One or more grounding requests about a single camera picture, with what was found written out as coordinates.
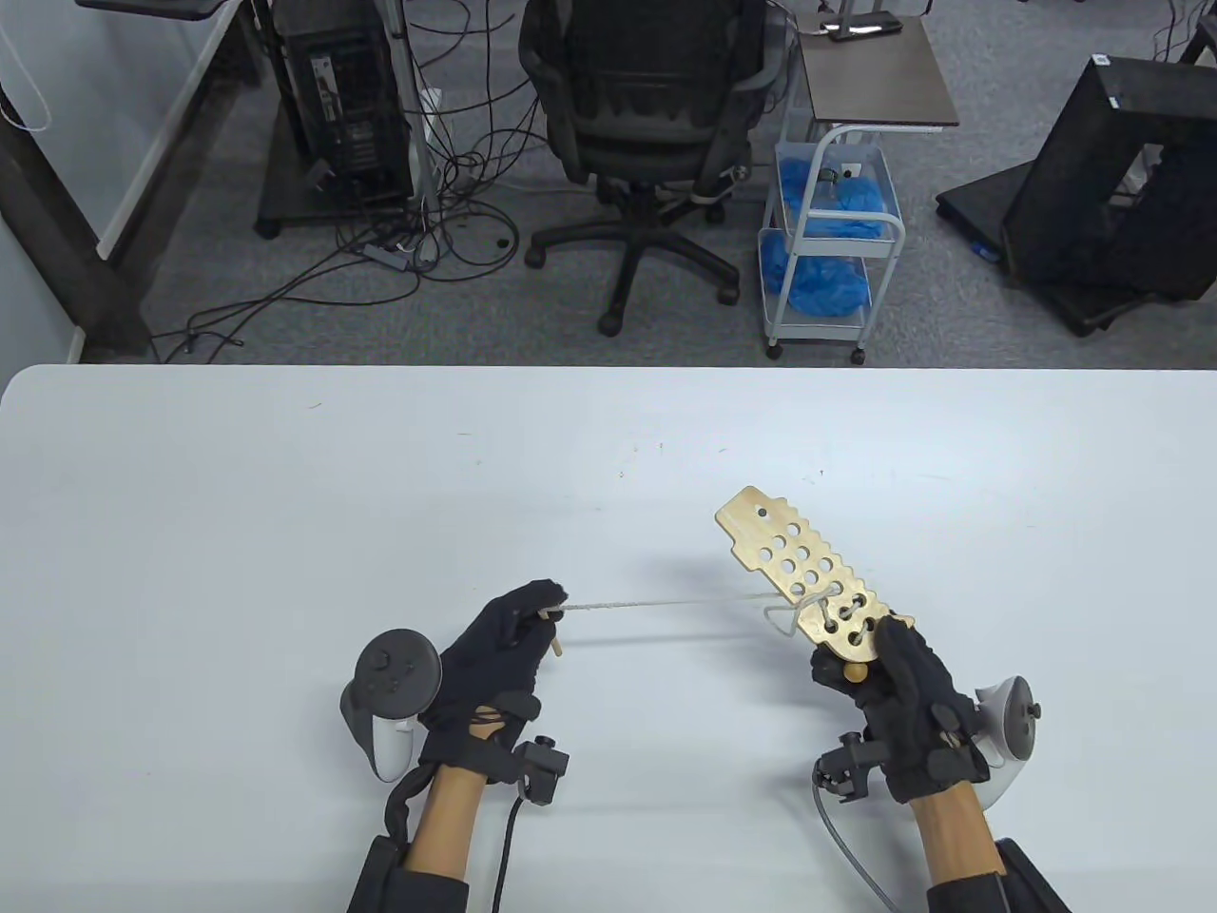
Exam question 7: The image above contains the person's right hand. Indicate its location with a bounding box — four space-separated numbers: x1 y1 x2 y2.
810 614 990 805

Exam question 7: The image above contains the person's left hand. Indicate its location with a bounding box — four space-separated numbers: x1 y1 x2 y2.
416 578 570 783

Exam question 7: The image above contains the white rope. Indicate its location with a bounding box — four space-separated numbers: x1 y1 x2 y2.
542 585 871 643

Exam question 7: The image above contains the wooden crocodile lacing toy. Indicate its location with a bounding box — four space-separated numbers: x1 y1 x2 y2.
715 486 916 663

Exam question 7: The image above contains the black forearm sensor pack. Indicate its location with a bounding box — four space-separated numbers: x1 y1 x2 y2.
346 837 471 913
927 839 1071 913

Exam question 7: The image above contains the person's left forearm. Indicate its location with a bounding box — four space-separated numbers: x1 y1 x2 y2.
404 761 488 874

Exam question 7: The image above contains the person's right forearm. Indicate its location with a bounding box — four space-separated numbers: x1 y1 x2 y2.
908 785 1004 885

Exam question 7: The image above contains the grey and white controller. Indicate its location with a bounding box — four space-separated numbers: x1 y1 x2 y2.
972 675 1042 814
339 630 443 785

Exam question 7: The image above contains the blue plastic bag pile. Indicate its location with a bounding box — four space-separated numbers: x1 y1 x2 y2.
761 233 871 317
778 157 890 239

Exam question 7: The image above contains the white utility cart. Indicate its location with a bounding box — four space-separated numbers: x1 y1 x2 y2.
758 122 906 367

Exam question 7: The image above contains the black wheeled platform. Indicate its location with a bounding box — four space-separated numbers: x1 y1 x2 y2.
937 160 1180 337

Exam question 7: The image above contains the black office chair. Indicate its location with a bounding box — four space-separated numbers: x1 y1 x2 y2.
518 0 795 336

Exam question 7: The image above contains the black computer tower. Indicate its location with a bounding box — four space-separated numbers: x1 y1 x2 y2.
271 0 416 210

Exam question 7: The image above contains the white panel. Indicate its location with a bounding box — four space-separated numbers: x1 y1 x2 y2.
95 0 239 258

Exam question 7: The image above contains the brown side table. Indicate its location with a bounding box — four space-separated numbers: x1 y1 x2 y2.
794 14 959 134

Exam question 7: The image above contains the black monitor stand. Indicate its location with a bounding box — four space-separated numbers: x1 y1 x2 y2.
74 0 229 20

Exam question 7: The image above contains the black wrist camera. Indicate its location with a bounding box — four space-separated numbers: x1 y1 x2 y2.
814 730 890 802
504 734 571 807

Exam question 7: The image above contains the grey camera cable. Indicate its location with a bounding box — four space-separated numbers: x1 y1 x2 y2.
814 785 904 913

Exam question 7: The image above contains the black camera cable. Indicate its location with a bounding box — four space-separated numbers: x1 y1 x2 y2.
491 797 529 913

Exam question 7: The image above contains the tangle of black floor cables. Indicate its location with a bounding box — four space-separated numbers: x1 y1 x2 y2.
152 0 562 364

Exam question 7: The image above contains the black open frame box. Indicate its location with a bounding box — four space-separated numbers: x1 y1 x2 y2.
1000 55 1217 303

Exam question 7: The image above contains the silver aluminium post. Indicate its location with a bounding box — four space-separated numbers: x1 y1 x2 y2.
385 0 443 222

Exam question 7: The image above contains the dark desk frame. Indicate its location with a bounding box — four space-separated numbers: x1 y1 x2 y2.
0 86 158 364

